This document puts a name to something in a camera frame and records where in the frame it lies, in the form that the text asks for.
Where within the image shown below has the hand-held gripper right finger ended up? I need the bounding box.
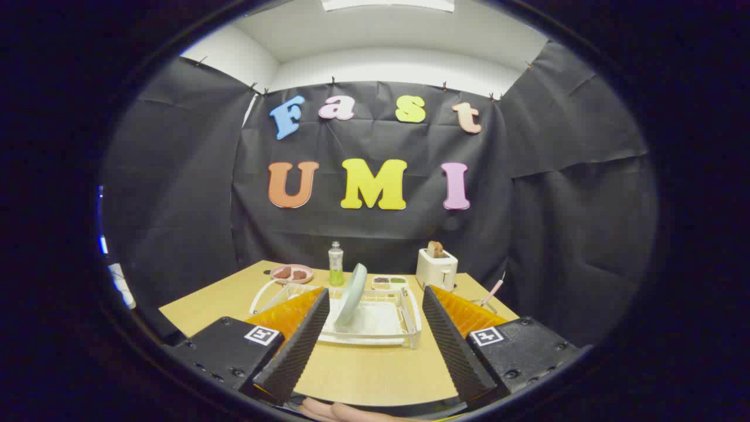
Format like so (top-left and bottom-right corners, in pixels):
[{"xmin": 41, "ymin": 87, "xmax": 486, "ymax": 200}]
[{"xmin": 422, "ymin": 285, "xmax": 579, "ymax": 406}]

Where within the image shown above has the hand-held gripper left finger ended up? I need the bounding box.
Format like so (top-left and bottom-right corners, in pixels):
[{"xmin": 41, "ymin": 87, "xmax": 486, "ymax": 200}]
[{"xmin": 166, "ymin": 286, "xmax": 330, "ymax": 406}]

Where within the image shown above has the white wire dish rack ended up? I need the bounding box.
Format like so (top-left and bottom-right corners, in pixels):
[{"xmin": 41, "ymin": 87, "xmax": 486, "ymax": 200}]
[{"xmin": 249, "ymin": 278, "xmax": 422, "ymax": 349}]

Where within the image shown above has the spoon with pink checked handle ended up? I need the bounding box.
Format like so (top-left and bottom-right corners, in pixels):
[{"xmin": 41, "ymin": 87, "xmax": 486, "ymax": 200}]
[{"xmin": 482, "ymin": 271, "xmax": 506, "ymax": 305}]

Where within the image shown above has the pale green plate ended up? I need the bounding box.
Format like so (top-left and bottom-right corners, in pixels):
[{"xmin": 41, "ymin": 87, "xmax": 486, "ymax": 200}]
[{"xmin": 334, "ymin": 263, "xmax": 368, "ymax": 329}]

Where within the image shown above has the pink plate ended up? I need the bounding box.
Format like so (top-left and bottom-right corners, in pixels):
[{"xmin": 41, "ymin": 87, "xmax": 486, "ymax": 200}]
[{"xmin": 270, "ymin": 264, "xmax": 314, "ymax": 285}]

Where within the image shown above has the white toaster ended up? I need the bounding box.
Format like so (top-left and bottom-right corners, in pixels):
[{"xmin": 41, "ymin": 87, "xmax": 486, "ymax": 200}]
[{"xmin": 416, "ymin": 249, "xmax": 458, "ymax": 292}]

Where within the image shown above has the white ribbed drain tray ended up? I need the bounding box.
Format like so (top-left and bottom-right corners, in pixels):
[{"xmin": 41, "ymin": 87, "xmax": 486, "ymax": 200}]
[{"xmin": 321, "ymin": 299, "xmax": 405, "ymax": 336}]

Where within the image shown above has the clear bottle with green liquid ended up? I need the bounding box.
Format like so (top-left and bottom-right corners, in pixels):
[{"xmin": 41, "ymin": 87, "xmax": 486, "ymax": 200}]
[{"xmin": 328, "ymin": 241, "xmax": 345, "ymax": 287}]

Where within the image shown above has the black backdrop cloth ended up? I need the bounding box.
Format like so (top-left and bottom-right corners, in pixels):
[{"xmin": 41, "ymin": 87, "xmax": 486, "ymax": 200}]
[{"xmin": 101, "ymin": 40, "xmax": 660, "ymax": 346}]

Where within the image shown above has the ceiling light panel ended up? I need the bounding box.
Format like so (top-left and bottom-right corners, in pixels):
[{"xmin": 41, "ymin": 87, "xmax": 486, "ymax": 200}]
[{"xmin": 321, "ymin": 0, "xmax": 456, "ymax": 12}]

